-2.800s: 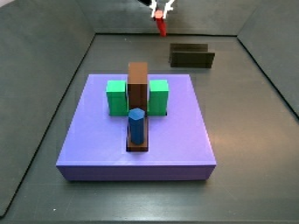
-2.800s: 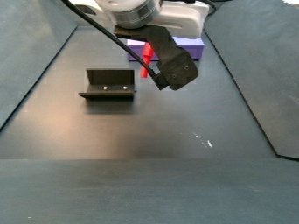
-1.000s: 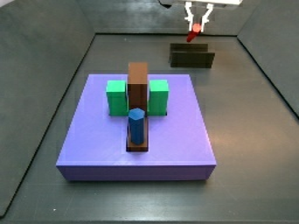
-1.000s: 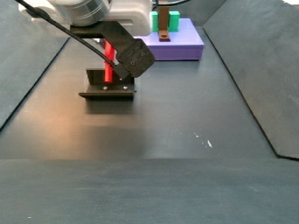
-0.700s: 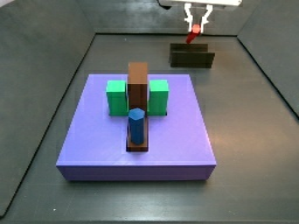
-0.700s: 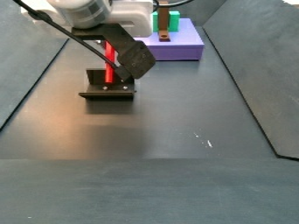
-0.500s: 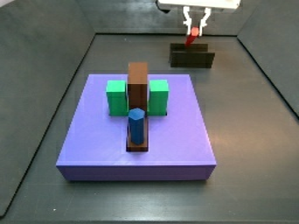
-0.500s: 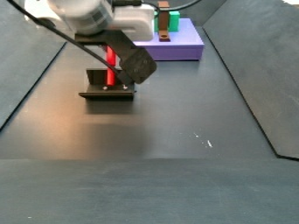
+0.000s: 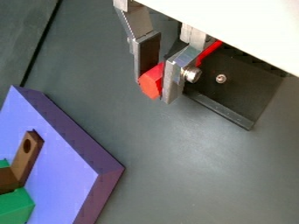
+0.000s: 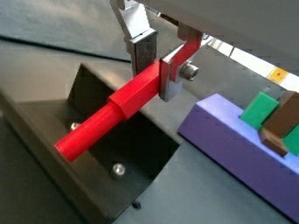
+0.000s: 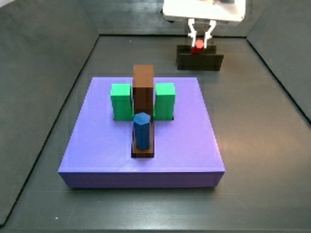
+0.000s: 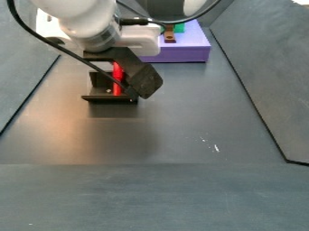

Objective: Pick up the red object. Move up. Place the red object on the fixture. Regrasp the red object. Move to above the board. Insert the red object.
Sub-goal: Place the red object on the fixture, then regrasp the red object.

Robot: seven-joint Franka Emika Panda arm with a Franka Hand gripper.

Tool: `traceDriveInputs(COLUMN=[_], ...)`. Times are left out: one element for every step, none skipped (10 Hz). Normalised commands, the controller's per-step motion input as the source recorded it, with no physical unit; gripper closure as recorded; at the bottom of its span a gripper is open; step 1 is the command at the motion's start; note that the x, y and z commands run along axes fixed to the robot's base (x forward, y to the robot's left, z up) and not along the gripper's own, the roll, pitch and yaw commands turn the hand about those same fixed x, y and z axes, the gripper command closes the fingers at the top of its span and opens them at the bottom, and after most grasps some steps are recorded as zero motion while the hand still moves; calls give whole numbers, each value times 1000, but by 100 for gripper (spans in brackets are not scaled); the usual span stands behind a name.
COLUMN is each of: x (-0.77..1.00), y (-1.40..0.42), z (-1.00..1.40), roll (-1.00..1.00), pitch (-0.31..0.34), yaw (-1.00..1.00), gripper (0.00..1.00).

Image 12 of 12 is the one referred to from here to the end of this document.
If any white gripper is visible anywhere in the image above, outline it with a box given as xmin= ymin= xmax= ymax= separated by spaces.
xmin=37 ymin=9 xmax=161 ymax=56

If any red peg object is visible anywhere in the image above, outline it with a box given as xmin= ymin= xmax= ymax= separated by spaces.
xmin=113 ymin=62 xmax=124 ymax=97

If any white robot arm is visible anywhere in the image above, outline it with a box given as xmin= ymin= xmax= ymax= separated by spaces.
xmin=31 ymin=0 xmax=210 ymax=56

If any purple board base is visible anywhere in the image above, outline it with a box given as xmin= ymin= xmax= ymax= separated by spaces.
xmin=142 ymin=20 xmax=212 ymax=63

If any right green block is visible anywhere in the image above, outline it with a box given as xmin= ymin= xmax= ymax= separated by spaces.
xmin=174 ymin=23 xmax=185 ymax=33

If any black camera cable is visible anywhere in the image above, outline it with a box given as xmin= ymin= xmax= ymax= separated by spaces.
xmin=6 ymin=0 xmax=222 ymax=94

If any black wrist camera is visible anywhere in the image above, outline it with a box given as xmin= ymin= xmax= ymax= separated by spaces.
xmin=83 ymin=47 xmax=164 ymax=99

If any black angle bracket holder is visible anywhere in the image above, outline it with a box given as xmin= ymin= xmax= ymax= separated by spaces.
xmin=82 ymin=71 xmax=138 ymax=104

